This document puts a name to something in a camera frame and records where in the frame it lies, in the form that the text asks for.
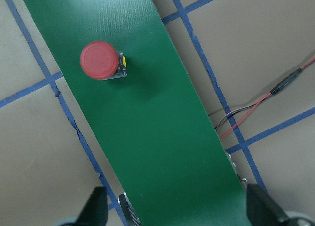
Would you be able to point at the red push button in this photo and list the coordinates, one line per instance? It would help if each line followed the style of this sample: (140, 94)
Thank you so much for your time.
(99, 60)

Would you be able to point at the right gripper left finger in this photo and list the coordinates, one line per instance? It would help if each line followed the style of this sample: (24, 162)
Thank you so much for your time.
(95, 211)

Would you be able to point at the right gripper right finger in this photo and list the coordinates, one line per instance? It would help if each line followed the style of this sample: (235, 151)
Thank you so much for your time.
(262, 210)

